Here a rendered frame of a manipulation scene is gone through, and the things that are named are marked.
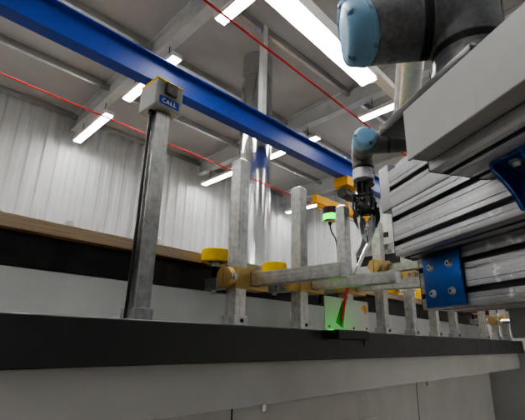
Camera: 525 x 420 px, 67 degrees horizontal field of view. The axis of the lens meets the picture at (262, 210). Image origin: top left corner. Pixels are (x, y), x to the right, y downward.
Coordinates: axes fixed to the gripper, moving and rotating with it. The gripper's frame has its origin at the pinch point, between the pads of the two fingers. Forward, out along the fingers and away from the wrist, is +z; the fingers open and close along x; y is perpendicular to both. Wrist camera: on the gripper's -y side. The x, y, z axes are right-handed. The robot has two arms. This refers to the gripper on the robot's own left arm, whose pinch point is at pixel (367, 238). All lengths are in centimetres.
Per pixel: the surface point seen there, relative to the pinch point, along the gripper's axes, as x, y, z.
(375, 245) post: -0.4, -22.3, -3.2
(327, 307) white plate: -11.0, 13.2, 24.2
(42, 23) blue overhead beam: -267, -39, -220
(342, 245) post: -8.6, 1.2, 2.1
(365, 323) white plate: -3.4, -7.4, 27.3
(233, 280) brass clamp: -25, 50, 21
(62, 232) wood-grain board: -54, 74, 14
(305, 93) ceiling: -163, -466, -412
